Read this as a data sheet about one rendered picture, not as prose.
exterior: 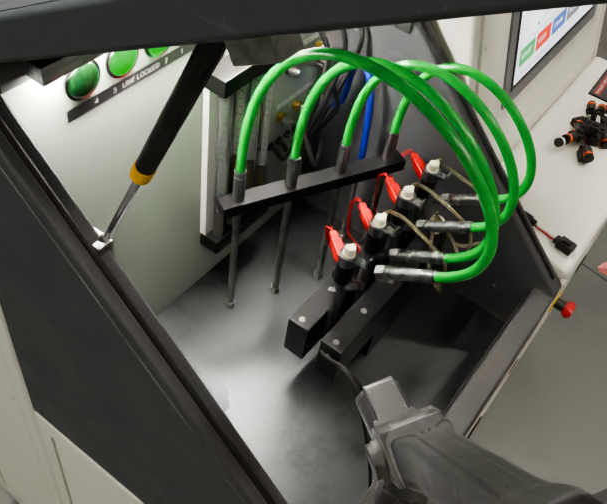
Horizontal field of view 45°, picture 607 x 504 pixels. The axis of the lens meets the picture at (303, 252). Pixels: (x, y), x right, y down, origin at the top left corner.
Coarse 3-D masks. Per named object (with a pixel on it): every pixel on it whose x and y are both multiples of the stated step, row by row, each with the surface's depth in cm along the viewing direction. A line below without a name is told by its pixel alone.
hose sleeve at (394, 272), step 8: (384, 272) 99; (392, 272) 98; (400, 272) 97; (408, 272) 96; (416, 272) 96; (424, 272) 95; (432, 272) 94; (400, 280) 98; (408, 280) 97; (416, 280) 96; (424, 280) 95; (432, 280) 94
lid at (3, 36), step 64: (0, 0) 59; (64, 0) 46; (128, 0) 42; (192, 0) 39; (256, 0) 36; (320, 0) 34; (384, 0) 32; (448, 0) 30; (512, 0) 28; (576, 0) 27; (256, 64) 43
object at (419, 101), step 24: (312, 48) 85; (336, 48) 83; (384, 72) 80; (408, 96) 80; (432, 120) 80; (240, 144) 102; (456, 144) 80; (240, 168) 106; (480, 192) 81; (480, 264) 88
